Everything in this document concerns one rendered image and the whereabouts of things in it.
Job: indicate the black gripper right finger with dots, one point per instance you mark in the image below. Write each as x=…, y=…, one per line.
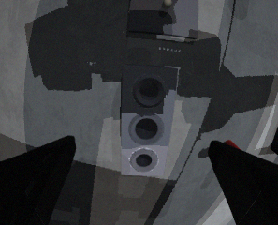
x=250, y=184

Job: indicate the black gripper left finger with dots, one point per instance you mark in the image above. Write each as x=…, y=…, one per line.
x=30, y=183

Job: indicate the dark red peg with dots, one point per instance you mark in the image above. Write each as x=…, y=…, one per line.
x=229, y=142

